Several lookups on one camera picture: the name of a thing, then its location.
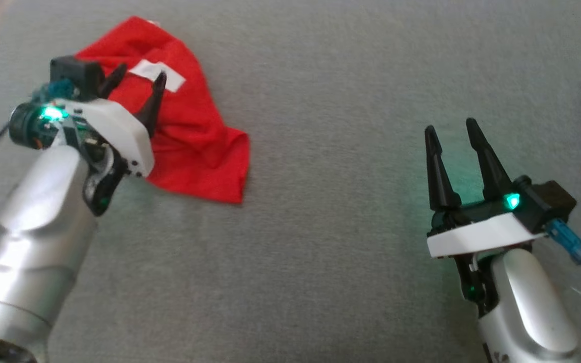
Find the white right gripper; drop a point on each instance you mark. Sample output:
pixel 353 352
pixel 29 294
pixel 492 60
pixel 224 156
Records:
pixel 477 234

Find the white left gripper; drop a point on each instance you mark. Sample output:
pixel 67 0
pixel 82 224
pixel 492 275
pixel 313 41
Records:
pixel 114 126

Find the red basketball jersey number 23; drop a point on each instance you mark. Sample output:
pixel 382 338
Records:
pixel 194 141

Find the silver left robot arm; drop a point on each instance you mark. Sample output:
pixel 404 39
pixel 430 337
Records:
pixel 33 242

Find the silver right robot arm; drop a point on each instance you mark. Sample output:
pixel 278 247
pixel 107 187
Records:
pixel 527 307

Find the grey fabric sofa seat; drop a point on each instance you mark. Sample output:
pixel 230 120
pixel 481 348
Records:
pixel 321 227

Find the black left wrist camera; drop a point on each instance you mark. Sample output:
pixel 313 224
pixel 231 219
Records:
pixel 76 73

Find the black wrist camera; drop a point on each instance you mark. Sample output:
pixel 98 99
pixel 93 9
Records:
pixel 76 73
pixel 547 201

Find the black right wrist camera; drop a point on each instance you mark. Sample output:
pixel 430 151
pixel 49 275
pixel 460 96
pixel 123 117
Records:
pixel 547 201

